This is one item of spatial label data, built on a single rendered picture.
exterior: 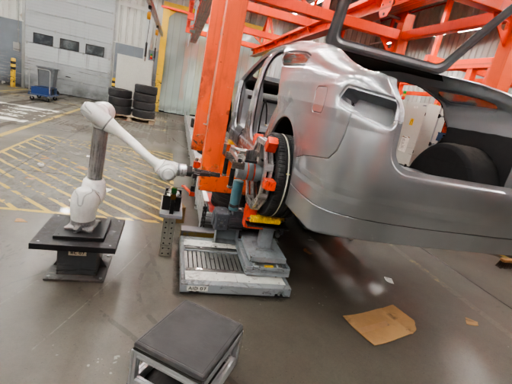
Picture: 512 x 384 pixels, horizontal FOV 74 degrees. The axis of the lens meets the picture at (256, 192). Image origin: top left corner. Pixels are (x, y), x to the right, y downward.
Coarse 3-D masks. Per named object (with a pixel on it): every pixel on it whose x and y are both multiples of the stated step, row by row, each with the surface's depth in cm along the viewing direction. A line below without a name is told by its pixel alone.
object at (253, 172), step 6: (246, 162) 260; (246, 168) 257; (252, 168) 258; (258, 168) 260; (240, 174) 257; (246, 174) 258; (252, 174) 258; (258, 174) 259; (246, 180) 263; (252, 180) 262; (258, 180) 262
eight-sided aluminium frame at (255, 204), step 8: (256, 144) 272; (264, 144) 247; (264, 152) 244; (272, 152) 245; (256, 160) 287; (264, 160) 242; (272, 160) 242; (264, 168) 238; (272, 168) 239; (264, 176) 240; (248, 184) 286; (248, 192) 283; (264, 192) 244; (248, 200) 272; (256, 200) 250; (264, 200) 249; (256, 208) 261
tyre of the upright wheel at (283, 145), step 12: (276, 156) 244; (288, 156) 240; (276, 168) 241; (276, 180) 238; (288, 180) 238; (276, 192) 240; (264, 204) 257; (276, 204) 245; (276, 216) 263; (288, 216) 262
